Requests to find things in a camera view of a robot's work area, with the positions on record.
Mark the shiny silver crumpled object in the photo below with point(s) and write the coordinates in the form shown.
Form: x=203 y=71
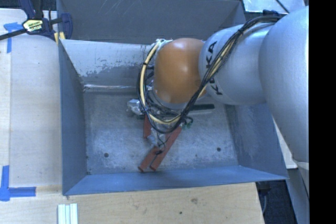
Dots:
x=134 y=107

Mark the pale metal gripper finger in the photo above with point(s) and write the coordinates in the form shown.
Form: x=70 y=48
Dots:
x=152 y=140

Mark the grey metal bin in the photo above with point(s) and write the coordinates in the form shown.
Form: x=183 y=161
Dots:
x=118 y=139

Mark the dark green flat block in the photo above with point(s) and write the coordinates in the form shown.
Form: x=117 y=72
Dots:
x=204 y=107

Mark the pale wood flat board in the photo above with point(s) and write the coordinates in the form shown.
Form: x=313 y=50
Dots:
x=34 y=112

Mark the red-brown flat block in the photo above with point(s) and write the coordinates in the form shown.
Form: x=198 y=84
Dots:
x=146 y=161
x=168 y=147
x=147 y=127

